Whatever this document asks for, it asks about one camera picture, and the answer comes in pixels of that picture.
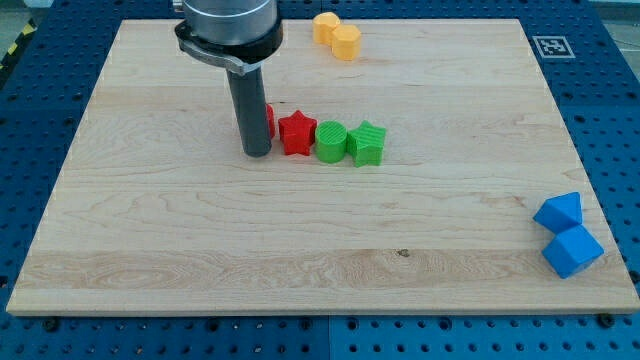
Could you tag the yellow hexagon block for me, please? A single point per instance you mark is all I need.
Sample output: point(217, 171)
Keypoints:
point(346, 42)

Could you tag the yellow pentagon block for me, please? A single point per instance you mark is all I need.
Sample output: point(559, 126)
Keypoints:
point(323, 25)

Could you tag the blue cube block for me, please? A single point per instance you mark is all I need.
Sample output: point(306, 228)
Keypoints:
point(572, 251)

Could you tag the red star block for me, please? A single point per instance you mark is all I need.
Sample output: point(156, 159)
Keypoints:
point(297, 133)

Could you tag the red circle block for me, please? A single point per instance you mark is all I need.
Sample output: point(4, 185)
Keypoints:
point(271, 120)

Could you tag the blue triangle block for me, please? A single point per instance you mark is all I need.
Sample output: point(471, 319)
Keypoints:
point(560, 213)

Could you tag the green star block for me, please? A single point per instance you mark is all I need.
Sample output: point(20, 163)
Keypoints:
point(366, 144)

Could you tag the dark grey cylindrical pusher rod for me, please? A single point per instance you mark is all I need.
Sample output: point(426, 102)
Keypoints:
point(248, 96)

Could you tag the wooden board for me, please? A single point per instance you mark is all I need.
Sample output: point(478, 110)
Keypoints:
point(157, 211)

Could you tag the green circle block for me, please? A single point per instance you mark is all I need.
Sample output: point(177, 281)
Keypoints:
point(330, 141)

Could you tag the white fiducial marker tag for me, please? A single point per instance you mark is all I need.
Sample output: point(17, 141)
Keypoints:
point(553, 47)

